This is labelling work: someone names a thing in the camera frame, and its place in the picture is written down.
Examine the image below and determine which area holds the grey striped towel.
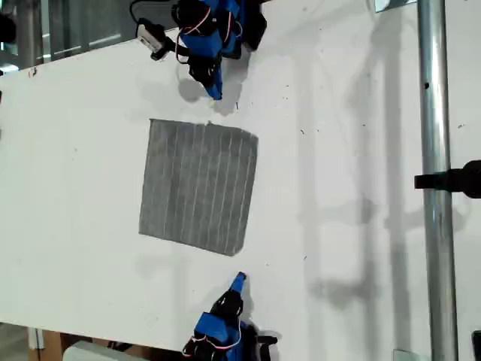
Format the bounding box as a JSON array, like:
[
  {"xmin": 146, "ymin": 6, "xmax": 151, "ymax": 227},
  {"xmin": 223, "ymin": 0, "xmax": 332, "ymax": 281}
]
[{"xmin": 138, "ymin": 118, "xmax": 259, "ymax": 257}]

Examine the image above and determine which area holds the white box under table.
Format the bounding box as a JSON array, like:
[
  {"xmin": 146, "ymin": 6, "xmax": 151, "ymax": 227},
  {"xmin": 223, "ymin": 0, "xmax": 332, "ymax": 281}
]
[{"xmin": 62, "ymin": 339, "xmax": 133, "ymax": 361}]

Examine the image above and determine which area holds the wooden table leg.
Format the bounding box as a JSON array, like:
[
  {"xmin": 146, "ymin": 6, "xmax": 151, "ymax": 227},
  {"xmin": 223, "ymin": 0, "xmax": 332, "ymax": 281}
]
[{"xmin": 37, "ymin": 329, "xmax": 64, "ymax": 361}]

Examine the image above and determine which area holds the grey metal pipe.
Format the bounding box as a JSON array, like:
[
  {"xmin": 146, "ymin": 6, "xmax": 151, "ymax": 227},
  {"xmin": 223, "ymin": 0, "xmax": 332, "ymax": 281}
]
[{"xmin": 17, "ymin": 0, "xmax": 38, "ymax": 69}]

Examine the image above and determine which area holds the black round object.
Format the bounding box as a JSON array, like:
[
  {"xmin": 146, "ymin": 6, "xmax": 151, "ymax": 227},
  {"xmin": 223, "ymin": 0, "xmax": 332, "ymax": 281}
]
[{"xmin": 0, "ymin": 13, "xmax": 18, "ymax": 44}]

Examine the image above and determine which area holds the black clamp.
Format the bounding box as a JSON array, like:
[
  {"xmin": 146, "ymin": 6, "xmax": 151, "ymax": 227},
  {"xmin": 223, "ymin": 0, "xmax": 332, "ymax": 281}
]
[{"xmin": 413, "ymin": 159, "xmax": 481, "ymax": 199}]

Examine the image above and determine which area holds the arm camera stalk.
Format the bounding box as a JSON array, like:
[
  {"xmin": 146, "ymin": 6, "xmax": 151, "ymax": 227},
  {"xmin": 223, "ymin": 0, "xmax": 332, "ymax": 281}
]
[{"xmin": 150, "ymin": 36, "xmax": 177, "ymax": 62}]

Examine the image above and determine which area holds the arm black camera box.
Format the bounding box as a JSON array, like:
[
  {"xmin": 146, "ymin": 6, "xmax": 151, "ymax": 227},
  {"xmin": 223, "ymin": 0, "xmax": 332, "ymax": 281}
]
[
  {"xmin": 135, "ymin": 17, "xmax": 167, "ymax": 52},
  {"xmin": 255, "ymin": 332, "xmax": 280, "ymax": 350}
]

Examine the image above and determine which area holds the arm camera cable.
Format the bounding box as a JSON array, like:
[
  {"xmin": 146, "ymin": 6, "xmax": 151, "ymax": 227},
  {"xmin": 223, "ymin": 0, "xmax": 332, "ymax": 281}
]
[{"xmin": 129, "ymin": 0, "xmax": 152, "ymax": 23}]

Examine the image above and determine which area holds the white leg bracket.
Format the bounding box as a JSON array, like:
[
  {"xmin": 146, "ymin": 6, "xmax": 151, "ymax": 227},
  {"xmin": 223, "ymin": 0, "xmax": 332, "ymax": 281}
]
[{"xmin": 27, "ymin": 326, "xmax": 41, "ymax": 353}]

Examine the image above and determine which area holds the steel post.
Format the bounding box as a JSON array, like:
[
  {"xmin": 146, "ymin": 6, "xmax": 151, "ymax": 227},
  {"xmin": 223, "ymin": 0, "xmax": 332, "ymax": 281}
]
[{"xmin": 416, "ymin": 0, "xmax": 460, "ymax": 361}]

